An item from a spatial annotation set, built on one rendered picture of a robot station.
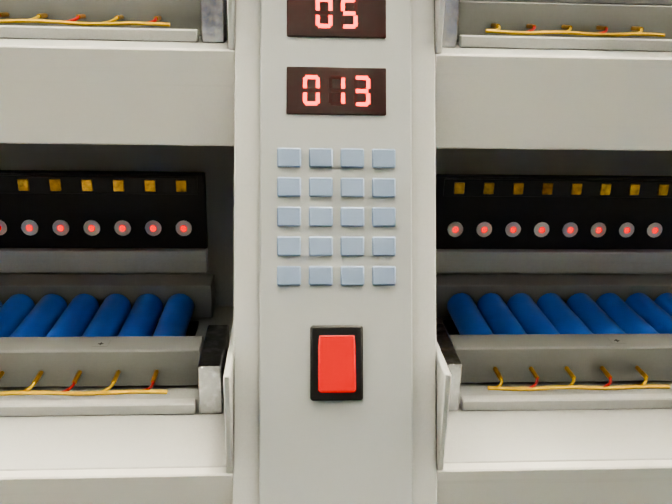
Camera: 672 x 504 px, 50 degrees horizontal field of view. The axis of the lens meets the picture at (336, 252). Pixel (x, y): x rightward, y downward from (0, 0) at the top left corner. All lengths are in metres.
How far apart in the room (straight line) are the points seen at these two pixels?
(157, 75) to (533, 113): 0.18
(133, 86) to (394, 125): 0.12
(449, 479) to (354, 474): 0.05
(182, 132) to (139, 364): 0.13
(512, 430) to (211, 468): 0.15
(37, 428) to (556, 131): 0.30
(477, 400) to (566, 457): 0.05
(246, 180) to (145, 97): 0.06
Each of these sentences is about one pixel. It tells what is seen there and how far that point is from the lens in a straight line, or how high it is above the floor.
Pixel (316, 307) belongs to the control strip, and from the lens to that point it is 0.33.
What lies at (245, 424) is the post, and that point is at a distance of 0.34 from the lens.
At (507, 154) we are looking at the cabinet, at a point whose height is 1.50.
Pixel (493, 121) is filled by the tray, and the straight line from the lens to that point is 0.37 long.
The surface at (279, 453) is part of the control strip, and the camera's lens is 0.34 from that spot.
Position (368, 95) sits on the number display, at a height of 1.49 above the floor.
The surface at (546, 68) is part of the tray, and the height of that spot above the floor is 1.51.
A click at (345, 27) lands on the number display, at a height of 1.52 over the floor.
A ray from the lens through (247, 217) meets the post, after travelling 0.33.
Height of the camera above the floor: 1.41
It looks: 2 degrees up
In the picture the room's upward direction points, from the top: straight up
